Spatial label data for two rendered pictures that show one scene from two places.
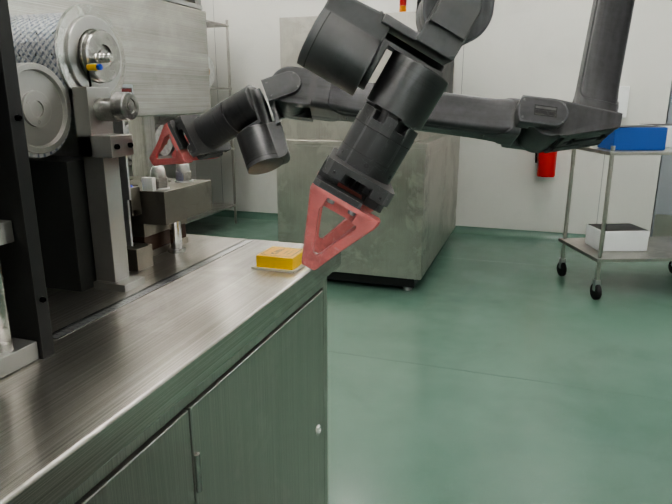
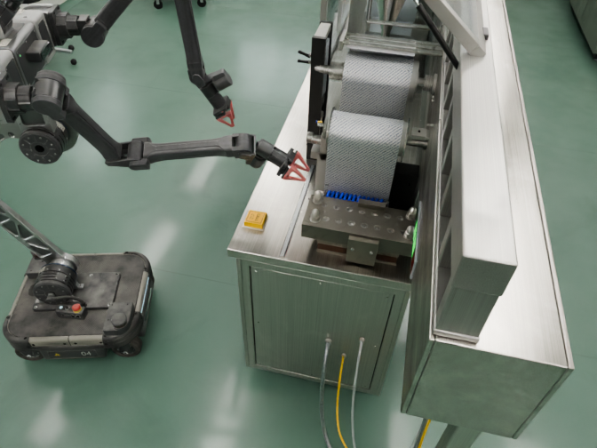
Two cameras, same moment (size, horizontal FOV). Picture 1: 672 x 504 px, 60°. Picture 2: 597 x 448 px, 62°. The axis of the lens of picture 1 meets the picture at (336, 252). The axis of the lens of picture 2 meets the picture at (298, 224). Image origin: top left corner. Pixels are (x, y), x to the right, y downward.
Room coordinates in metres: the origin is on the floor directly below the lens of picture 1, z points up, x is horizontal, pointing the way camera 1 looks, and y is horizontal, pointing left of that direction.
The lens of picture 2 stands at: (2.35, 0.09, 2.20)
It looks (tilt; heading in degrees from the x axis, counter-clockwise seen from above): 44 degrees down; 173
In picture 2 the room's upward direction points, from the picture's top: 2 degrees clockwise
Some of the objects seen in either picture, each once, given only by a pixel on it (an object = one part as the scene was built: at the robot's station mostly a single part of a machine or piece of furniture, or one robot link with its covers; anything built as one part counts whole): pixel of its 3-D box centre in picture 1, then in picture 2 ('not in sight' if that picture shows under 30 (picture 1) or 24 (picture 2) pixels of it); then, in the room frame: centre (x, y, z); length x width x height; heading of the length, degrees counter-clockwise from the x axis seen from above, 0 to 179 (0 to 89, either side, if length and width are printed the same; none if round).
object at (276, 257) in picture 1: (282, 258); (255, 219); (1.01, 0.10, 0.91); 0.07 x 0.07 x 0.02; 71
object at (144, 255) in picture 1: (79, 251); not in sight; (1.03, 0.47, 0.92); 0.28 x 0.04 x 0.04; 71
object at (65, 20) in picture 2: not in sight; (67, 25); (0.52, -0.54, 1.45); 0.09 x 0.08 x 0.12; 178
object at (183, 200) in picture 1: (102, 195); (362, 224); (1.15, 0.46, 1.00); 0.40 x 0.16 x 0.06; 71
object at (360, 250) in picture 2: not in sight; (362, 251); (1.25, 0.45, 0.96); 0.10 x 0.03 x 0.11; 71
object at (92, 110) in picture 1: (111, 191); (318, 166); (0.88, 0.34, 1.05); 0.06 x 0.05 x 0.31; 71
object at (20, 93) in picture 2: not in sight; (19, 98); (1.02, -0.56, 1.45); 0.09 x 0.08 x 0.12; 178
